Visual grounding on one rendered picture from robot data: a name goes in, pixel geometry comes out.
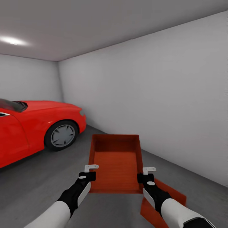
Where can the storage box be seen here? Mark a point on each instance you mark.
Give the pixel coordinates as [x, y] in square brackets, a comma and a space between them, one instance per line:
[120, 160]
[154, 217]

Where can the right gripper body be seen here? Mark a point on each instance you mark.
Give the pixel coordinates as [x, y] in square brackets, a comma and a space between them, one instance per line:
[141, 177]

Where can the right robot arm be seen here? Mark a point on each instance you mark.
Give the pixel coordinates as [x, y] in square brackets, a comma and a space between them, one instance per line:
[174, 214]

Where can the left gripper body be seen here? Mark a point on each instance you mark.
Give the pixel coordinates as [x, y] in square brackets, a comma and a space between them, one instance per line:
[92, 175]

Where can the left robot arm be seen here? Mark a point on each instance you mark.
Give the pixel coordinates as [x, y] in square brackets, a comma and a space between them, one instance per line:
[59, 214]

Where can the car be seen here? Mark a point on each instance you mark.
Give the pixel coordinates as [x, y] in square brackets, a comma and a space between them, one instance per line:
[25, 126]

